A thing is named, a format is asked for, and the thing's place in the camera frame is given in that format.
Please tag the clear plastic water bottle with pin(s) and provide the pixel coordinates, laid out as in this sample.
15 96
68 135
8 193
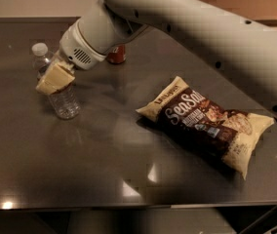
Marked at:
63 101

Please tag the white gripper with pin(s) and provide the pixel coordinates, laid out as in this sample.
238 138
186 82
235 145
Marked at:
77 51

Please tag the brown cream chip bag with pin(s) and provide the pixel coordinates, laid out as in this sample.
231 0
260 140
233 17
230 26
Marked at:
231 135

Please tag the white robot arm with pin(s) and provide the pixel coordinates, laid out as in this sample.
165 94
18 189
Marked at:
242 50

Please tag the red cola can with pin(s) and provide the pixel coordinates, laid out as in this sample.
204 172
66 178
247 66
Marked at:
117 55

